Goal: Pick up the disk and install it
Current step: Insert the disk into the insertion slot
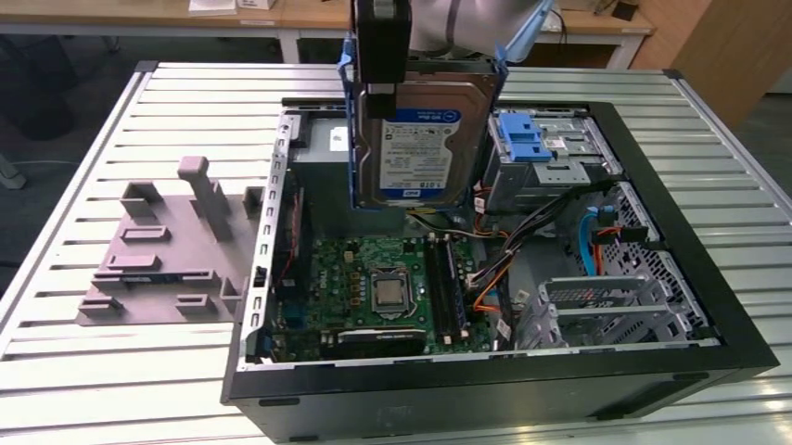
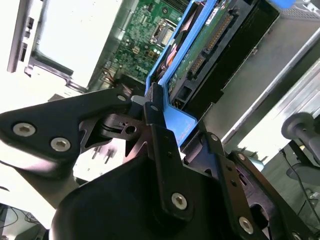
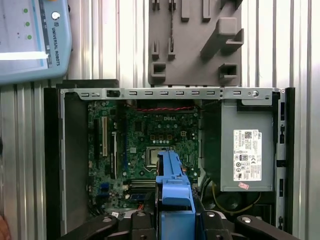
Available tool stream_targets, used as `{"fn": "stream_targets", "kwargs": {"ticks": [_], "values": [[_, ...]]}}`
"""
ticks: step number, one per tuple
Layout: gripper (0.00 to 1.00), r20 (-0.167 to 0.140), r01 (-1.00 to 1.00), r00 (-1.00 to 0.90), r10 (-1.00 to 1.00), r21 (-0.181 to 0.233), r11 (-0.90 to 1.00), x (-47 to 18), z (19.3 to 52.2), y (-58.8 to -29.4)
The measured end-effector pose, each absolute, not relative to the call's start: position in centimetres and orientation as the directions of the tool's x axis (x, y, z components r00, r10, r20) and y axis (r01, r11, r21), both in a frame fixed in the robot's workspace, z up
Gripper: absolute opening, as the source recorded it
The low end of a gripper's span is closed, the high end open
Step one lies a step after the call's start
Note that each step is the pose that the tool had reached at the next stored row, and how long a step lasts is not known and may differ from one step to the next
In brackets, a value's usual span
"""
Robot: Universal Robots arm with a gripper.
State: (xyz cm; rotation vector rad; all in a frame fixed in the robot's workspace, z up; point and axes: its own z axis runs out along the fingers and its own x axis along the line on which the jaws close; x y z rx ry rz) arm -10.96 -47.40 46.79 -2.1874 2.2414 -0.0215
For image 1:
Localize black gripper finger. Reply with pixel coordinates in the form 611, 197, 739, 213
363, 82, 397, 120

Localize hard disk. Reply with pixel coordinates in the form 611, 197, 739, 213
336, 34, 510, 214

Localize blue data wire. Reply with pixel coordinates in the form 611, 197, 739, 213
579, 208, 614, 279

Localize orange red power wire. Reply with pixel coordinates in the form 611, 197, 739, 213
590, 226, 660, 280

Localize grey power supply unit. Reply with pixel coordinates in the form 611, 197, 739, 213
289, 116, 412, 237

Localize blue drive cage latch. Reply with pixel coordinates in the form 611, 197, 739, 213
496, 113, 555, 163

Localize white paper sheet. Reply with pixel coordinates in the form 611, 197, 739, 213
188, 0, 237, 15

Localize wooden desk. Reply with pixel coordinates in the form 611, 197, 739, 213
0, 0, 655, 70

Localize metal optical drive cage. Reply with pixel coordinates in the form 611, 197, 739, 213
485, 108, 623, 214

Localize green motherboard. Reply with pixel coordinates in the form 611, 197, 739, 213
270, 234, 496, 363

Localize black CPU socket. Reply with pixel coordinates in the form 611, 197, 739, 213
367, 266, 413, 322

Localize silver CPU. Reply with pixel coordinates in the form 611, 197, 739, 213
372, 276, 408, 312

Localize black RAM stick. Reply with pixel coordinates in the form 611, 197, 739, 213
439, 234, 469, 338

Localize black graphics card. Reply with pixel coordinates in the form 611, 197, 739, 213
320, 327, 428, 358

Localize RAM stick in rack slot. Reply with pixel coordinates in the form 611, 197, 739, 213
120, 273, 184, 285

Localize grey parts rack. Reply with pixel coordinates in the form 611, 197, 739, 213
73, 156, 268, 328

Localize grey metal foot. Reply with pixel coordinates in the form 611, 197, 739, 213
0, 155, 26, 190

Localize black open PC case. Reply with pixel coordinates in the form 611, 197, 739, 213
220, 96, 779, 444

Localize thin red wire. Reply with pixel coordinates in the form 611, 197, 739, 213
280, 189, 305, 284

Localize multicolour power wire bundle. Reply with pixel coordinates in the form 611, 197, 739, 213
469, 183, 514, 240

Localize black wire bundle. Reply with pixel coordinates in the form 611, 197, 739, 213
468, 180, 619, 298

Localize orange data wire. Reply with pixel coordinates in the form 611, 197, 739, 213
472, 277, 503, 316

